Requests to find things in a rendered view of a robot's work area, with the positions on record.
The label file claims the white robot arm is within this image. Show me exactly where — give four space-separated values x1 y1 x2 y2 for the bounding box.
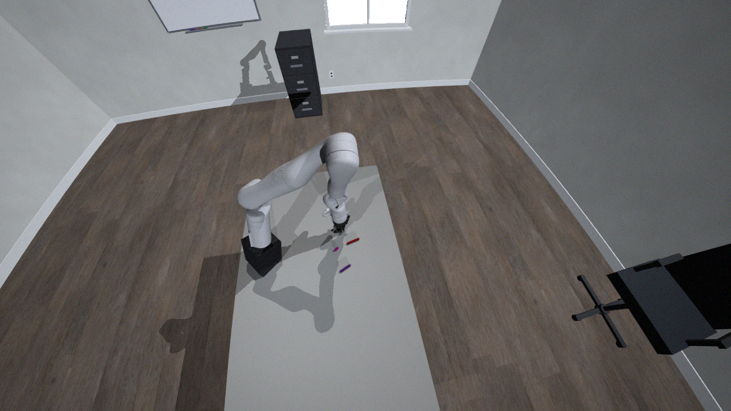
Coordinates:
237 132 359 248

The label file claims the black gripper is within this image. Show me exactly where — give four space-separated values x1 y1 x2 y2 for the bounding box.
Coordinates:
331 214 350 233

